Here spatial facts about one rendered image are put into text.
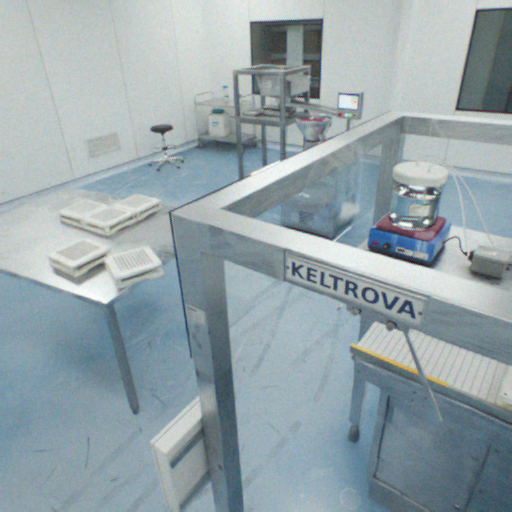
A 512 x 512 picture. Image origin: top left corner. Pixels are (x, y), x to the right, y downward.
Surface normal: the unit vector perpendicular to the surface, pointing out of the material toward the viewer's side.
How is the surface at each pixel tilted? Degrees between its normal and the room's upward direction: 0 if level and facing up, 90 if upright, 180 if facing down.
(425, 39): 90
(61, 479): 0
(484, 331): 90
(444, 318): 90
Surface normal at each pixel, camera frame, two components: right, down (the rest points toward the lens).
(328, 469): -0.04, -0.87
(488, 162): -0.57, 0.43
